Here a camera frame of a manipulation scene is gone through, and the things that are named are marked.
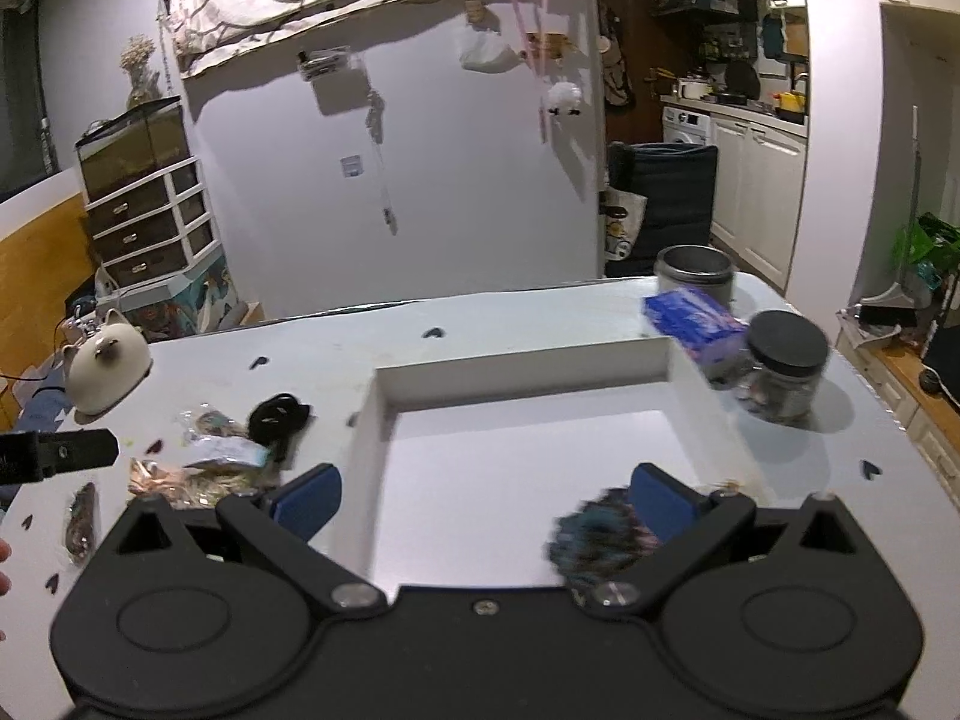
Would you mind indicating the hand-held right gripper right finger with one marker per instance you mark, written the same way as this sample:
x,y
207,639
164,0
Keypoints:
x,y
664,504

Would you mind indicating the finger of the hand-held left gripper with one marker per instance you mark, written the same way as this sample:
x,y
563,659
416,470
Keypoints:
x,y
75,450

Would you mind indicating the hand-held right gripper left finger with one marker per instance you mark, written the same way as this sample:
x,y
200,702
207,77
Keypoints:
x,y
307,501

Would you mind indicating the clear packet with white card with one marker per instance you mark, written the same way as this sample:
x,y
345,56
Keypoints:
x,y
221,444

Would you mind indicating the shallow white tray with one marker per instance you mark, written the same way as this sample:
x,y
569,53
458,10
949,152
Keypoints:
x,y
525,465

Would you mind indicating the person's left hand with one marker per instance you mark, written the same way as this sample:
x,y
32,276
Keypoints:
x,y
3,551

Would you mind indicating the white cat-shaped figurine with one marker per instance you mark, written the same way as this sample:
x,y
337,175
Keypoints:
x,y
105,371

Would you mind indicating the colourful printed storage box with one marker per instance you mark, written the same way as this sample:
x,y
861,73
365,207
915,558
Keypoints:
x,y
176,304

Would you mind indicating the blue tissue pack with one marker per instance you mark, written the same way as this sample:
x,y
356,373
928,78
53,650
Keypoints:
x,y
694,326

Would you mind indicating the glass jar with black lid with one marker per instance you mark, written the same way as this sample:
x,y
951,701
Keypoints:
x,y
784,367

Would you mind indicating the grey round metal pot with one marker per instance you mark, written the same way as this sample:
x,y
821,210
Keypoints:
x,y
691,274

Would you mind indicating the white drawer cabinet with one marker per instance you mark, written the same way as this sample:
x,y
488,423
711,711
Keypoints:
x,y
150,225

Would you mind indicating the printed tote bag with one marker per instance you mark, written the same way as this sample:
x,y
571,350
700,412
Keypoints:
x,y
622,229

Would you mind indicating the glass fish tank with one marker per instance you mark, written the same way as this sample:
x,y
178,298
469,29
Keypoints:
x,y
131,146

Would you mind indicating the dark fabric chair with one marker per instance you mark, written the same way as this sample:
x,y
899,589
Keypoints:
x,y
671,195

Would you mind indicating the white kitchen base cabinet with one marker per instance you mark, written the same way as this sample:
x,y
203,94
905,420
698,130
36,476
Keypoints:
x,y
754,195

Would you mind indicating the green plastic bag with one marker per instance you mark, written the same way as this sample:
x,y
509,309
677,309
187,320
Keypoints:
x,y
926,247

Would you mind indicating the white washing machine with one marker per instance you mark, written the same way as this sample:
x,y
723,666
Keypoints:
x,y
686,126

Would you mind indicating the dried flower bunch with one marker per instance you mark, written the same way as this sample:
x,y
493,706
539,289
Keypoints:
x,y
139,64

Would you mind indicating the yellow kettle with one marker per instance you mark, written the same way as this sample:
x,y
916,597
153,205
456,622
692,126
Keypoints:
x,y
791,103

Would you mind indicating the white plush sheep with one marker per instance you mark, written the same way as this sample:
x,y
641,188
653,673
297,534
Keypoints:
x,y
562,96

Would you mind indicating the hanging clear pouch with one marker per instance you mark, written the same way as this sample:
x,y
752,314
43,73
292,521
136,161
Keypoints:
x,y
326,64

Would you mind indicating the white plastic bag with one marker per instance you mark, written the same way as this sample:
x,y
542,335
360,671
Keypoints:
x,y
486,51

